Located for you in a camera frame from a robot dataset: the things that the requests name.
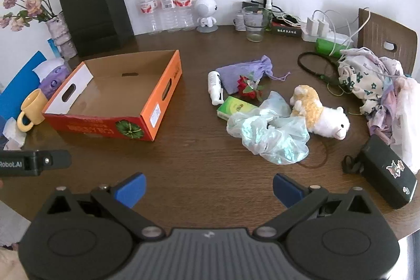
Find purple tissue packet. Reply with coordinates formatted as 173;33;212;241
33;57;73;100

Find white robot figure speaker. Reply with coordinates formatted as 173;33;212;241
194;0;220;33

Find brown wooden desktop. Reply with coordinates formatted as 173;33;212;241
0;25;420;243

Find white floral cloth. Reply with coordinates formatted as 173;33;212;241
338;48;404;117

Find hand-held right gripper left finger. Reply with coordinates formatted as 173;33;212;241
46;172;166;240

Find pink sheer cloth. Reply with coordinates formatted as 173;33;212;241
367;77;420;174

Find green tissue pack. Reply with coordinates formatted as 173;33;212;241
217;96;260;120

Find purple drawstring pouch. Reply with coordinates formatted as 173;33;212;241
215;55;291;94

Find white power strip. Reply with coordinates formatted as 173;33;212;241
301;32;353;44

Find orange cardboard box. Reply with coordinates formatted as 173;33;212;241
43;50;182;142

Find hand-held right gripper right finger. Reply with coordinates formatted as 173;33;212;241
253;173;375;239

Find crumpled white tissue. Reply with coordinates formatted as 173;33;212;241
3;118;27;149

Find black case with sticker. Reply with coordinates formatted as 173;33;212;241
343;135;418;210

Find grey patterned vase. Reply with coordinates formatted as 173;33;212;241
46;13;77;59

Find green packet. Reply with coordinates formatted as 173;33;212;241
316;38;345;57

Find clear water bottle red label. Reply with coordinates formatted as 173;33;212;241
172;0;195;31
137;0;164;35
156;0;179;33

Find brown hair tie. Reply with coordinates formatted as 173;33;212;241
295;136;329;169

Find white charging cables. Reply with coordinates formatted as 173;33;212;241
312;8;371;58

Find white and tan plush alpaca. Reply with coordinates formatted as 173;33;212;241
289;85;351;140

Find yellow mug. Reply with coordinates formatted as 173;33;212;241
17;90;49;132

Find thin yellow wire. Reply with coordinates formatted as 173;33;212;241
323;83;351;97

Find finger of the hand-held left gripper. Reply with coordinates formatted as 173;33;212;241
34;150;72;176

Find black cable loop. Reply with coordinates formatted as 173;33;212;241
297;51;351;93

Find black box white label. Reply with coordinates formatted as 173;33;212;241
271;21;302;35

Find clear glass cup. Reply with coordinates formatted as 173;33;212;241
242;6;267;43

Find red artificial rose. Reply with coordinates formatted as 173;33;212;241
236;73;265;102

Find blue folder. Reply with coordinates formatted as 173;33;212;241
0;50;48;121

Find light blue card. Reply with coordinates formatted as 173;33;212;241
48;38;61;57

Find person's grey clothing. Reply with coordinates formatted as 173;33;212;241
0;201;32;248

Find light green plastic bag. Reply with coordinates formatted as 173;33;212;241
226;91;311;165

